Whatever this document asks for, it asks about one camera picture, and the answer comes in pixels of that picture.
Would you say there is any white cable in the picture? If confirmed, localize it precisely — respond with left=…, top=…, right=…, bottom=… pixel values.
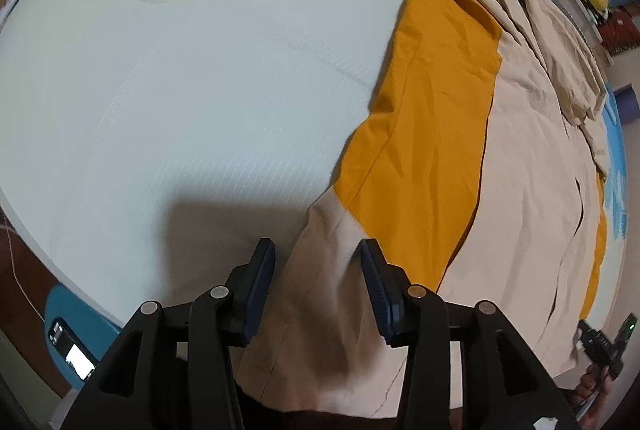
left=0, top=217, right=51, bottom=328

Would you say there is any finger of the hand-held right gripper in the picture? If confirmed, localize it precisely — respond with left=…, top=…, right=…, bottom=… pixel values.
left=577, top=320, right=603, bottom=351

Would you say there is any person's right hand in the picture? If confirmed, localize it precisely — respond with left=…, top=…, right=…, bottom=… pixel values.
left=571, top=361, right=617, bottom=420

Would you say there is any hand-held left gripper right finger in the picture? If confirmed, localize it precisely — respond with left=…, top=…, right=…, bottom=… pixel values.
left=359, top=237, right=581, bottom=430

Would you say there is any dark red patterned bag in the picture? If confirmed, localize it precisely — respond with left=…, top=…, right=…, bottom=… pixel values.
left=597, top=4, right=640, bottom=56

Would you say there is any teal device with screen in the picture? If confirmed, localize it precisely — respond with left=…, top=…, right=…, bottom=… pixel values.
left=44, top=282, right=119, bottom=384

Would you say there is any beige and mustard hooded jacket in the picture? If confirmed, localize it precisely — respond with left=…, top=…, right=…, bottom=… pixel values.
left=235, top=0, right=614, bottom=422

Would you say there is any bed with pale blue sheet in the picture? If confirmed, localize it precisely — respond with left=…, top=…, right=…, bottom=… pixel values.
left=0, top=0, right=629, bottom=353

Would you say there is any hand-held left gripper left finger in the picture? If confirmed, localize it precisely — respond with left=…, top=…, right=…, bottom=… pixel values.
left=60, top=237, right=277, bottom=430

